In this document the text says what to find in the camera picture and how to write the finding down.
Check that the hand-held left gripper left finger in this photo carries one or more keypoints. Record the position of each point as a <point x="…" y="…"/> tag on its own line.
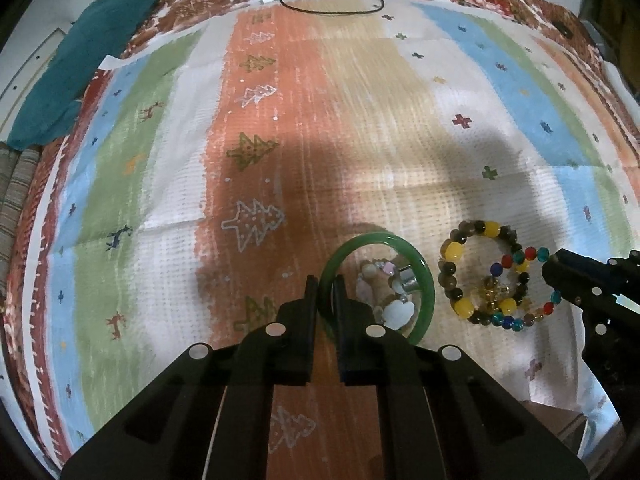
<point x="312" y="292"/>

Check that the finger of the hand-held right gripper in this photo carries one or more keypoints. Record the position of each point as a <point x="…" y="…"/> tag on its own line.
<point x="565" y="282"/>
<point x="607" y="272"/>

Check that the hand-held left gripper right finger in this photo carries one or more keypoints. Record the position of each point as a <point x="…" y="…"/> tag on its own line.
<point x="339" y="295"/>

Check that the green jade bangle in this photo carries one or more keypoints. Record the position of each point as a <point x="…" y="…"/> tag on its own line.
<point x="380" y="239"/>

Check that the striped printed blanket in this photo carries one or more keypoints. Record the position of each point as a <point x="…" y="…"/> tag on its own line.
<point x="350" y="110"/>

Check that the small black device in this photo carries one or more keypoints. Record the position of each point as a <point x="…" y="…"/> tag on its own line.
<point x="562" y="28"/>

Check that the dark furniture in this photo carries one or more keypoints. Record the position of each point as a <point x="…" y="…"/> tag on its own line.
<point x="612" y="5"/>

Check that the striped cushion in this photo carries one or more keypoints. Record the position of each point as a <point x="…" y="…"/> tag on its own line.
<point x="15" y="185"/>

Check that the teal cloth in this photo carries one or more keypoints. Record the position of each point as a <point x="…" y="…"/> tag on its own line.
<point x="85" y="60"/>

